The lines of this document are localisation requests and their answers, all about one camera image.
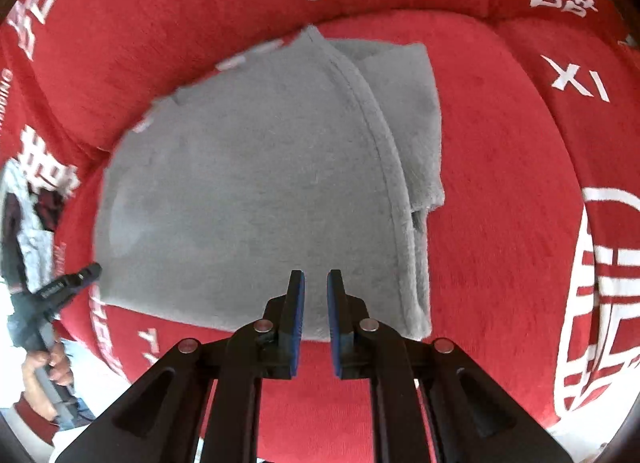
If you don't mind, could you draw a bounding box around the person's left forearm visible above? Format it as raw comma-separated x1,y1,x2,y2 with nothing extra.
12,393,56,446

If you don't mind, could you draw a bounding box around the person's left hand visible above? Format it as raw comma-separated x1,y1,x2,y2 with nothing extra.
21,343,75,420

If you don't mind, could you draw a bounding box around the white patterned cloth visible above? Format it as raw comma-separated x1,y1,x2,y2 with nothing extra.
0,158,66,294

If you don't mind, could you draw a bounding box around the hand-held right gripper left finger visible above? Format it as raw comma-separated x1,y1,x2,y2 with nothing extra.
55,269,306,463

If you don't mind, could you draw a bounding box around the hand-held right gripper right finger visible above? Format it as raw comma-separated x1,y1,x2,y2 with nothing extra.
326,269,573,463

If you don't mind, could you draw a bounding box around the red printed sofa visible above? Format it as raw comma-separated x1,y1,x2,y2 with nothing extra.
0,0,640,463

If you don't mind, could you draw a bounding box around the grey sweater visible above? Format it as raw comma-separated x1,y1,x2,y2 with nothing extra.
94,26,446,341

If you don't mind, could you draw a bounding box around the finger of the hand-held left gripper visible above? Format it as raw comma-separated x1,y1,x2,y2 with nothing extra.
30,263,103,313

